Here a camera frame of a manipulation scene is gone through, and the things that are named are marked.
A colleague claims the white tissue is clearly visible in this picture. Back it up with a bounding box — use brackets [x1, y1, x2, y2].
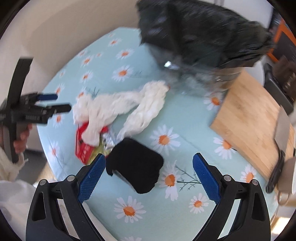
[72, 80, 169, 146]

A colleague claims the red snack wrapper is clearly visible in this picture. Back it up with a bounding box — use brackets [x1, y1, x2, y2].
[75, 122, 115, 165]

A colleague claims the black cloth sock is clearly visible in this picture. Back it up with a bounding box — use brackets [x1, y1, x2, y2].
[106, 138, 164, 194]

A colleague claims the white sleeve forearm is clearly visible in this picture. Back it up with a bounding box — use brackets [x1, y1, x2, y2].
[1, 148, 36, 209]

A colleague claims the black trash bag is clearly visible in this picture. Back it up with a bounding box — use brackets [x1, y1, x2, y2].
[137, 1, 273, 69]

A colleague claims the person's left hand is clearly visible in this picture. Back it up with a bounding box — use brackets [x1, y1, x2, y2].
[14, 123, 33, 154]

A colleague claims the beige ceramic mug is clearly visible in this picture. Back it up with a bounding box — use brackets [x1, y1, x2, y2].
[277, 157, 295, 206]

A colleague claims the wooden cutting board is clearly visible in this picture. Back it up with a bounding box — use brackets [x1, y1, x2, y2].
[210, 70, 296, 181]

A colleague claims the daisy pattern blue tablecloth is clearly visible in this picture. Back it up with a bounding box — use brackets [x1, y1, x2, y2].
[38, 28, 266, 240]

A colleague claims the black suitcase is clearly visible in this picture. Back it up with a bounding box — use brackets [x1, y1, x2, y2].
[263, 63, 294, 115]

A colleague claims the clear glass bowl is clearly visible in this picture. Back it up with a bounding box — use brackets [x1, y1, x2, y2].
[147, 44, 243, 96]

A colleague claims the white chair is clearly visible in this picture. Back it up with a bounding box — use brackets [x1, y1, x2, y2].
[244, 60, 265, 86]

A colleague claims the orange Philips appliance box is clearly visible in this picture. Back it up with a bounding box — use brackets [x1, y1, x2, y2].
[267, 9, 295, 63]

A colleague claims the steel cleaver black handle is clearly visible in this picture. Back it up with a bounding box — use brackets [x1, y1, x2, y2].
[265, 106, 290, 194]

